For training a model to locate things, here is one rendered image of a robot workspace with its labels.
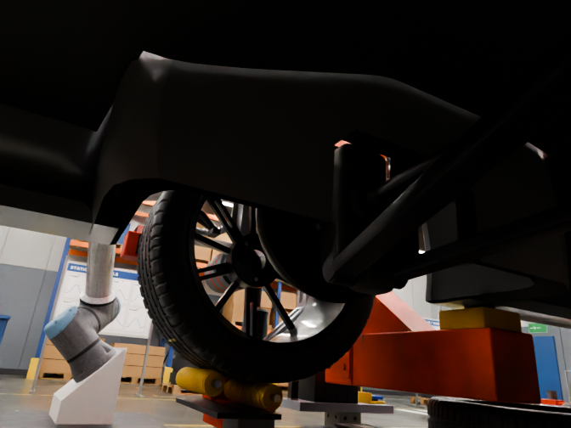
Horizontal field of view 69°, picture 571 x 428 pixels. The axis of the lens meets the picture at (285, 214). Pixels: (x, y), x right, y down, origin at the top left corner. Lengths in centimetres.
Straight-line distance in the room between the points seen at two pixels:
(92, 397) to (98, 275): 49
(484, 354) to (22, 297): 1123
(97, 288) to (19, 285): 982
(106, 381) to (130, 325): 529
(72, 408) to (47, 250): 1015
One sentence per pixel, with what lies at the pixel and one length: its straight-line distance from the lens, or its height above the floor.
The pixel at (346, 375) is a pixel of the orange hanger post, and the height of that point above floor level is 55.
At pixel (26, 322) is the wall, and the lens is 1175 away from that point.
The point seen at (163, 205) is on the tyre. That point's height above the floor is 89.
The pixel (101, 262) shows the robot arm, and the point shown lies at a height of 93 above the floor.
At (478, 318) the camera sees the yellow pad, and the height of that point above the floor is 70.
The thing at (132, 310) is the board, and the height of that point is 125.
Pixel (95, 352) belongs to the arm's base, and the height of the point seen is 56.
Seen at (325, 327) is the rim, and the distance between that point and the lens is 114.
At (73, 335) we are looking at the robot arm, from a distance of 198.
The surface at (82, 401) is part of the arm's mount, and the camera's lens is 195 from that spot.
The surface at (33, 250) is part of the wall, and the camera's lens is 1198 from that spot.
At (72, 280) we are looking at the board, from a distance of 722.
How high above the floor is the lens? 55
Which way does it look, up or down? 20 degrees up
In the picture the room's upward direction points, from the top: 4 degrees clockwise
